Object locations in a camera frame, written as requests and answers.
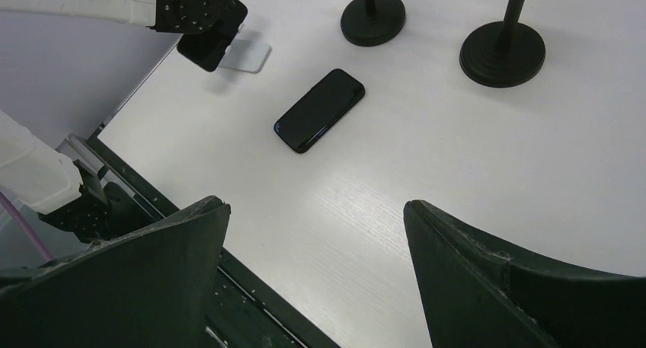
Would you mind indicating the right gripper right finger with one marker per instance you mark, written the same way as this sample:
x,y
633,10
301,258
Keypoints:
x,y
478,290

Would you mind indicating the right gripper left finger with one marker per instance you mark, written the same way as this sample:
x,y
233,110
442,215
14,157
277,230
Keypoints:
x,y
149,288

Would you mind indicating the black phone stand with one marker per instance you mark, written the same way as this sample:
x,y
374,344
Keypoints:
x,y
503,54
369,23

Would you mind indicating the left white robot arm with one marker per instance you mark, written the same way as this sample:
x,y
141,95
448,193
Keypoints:
x,y
64,193

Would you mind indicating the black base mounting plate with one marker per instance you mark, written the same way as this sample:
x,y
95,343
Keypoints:
x,y
242,311

